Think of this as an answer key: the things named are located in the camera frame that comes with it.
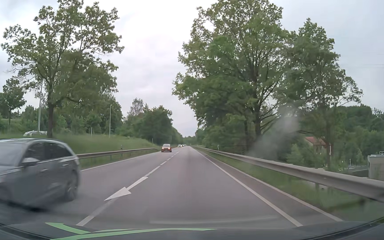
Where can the red car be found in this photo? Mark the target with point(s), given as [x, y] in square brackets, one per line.
[166, 148]

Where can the row of trees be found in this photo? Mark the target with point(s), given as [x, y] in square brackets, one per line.
[148, 125]

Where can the clump of large trees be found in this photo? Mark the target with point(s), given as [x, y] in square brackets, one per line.
[245, 83]

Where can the grey asphalt road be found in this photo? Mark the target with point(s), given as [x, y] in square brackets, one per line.
[192, 186]

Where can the road markings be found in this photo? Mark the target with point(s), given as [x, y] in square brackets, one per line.
[258, 196]

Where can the grass bank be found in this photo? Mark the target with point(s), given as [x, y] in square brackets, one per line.
[88, 142]

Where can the grass verge strip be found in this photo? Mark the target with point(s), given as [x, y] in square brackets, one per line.
[298, 188]

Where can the house with red roof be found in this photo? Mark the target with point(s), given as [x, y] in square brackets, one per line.
[317, 142]

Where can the tall leafy tree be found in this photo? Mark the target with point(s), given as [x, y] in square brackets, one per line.
[62, 60]

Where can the white car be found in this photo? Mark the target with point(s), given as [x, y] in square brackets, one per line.
[33, 133]

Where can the grey estate car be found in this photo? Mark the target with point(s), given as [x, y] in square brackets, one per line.
[28, 170]

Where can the wood on hillside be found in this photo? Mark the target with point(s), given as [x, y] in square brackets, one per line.
[372, 133]

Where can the small leafy tree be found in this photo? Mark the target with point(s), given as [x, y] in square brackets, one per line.
[10, 98]

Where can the lamp post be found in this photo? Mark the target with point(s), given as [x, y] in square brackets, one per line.
[110, 120]
[39, 110]

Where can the short metal guard rail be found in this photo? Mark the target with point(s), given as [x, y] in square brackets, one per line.
[112, 153]

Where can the long metal guard rail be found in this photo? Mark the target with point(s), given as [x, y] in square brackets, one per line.
[312, 173]

